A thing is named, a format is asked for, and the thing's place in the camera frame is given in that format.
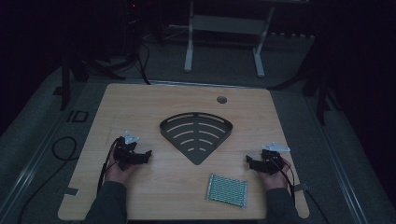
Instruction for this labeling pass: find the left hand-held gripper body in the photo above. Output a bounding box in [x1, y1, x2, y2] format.
[113, 130, 142, 172]

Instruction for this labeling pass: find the black slotted corner shelf tray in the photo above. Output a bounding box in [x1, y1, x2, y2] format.
[159, 111, 234, 166]

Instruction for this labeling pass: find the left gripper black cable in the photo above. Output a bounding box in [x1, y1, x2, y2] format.
[96, 136, 123, 195]

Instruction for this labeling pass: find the white metal stand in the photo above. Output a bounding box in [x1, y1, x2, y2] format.
[183, 0, 276, 79]

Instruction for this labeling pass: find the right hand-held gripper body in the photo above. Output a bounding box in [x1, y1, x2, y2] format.
[260, 141, 291, 175]

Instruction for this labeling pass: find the green patterned cloth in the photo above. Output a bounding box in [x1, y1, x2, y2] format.
[205, 173, 249, 209]

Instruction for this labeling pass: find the black hanging cable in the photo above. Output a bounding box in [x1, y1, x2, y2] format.
[135, 39, 152, 86]

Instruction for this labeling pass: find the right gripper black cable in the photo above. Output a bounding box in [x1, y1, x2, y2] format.
[269, 157, 332, 224]

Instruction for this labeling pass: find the black tripod stand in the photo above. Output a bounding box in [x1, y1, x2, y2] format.
[274, 36, 342, 127]
[60, 50, 126, 112]

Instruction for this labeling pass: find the black floor cable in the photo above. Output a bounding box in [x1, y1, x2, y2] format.
[17, 135, 79, 224]

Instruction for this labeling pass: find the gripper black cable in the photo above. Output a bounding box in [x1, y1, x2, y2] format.
[269, 157, 332, 224]
[96, 136, 123, 195]

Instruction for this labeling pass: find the person's left hand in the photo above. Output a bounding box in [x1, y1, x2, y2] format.
[104, 154, 141, 189]

